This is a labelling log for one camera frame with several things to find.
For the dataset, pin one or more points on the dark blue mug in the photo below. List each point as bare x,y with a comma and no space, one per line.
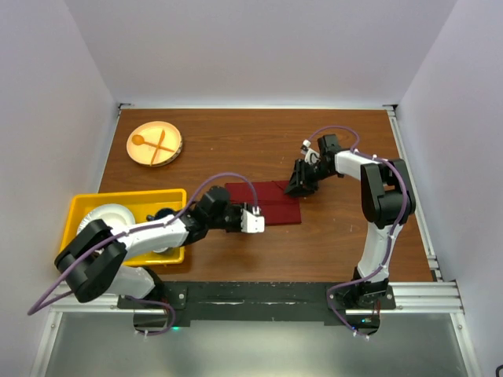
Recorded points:
161,213

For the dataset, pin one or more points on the white paper plate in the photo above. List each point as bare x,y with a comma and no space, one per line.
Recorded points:
114,215

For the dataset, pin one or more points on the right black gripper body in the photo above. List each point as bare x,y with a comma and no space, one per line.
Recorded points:
314,173

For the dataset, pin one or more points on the yellow plastic bin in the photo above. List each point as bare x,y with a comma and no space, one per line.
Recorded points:
140,204

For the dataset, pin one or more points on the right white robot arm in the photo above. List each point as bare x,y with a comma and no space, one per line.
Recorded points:
387,202

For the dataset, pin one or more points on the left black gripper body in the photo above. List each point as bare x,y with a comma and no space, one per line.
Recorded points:
233,218

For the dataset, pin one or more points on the orange plastic fork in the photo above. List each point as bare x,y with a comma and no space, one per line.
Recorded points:
159,144

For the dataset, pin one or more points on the orange plastic spoon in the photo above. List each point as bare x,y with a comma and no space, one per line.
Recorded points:
137,139

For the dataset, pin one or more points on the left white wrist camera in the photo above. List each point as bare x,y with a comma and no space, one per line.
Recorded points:
252,220

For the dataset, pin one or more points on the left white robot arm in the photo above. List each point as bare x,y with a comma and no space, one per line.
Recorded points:
92,264

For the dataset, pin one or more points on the orange round plate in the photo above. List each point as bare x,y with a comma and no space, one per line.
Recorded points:
151,131

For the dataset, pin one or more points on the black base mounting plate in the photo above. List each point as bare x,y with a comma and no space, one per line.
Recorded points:
278,301

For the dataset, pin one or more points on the dark red cloth napkin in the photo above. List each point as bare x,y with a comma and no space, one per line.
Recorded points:
276,207

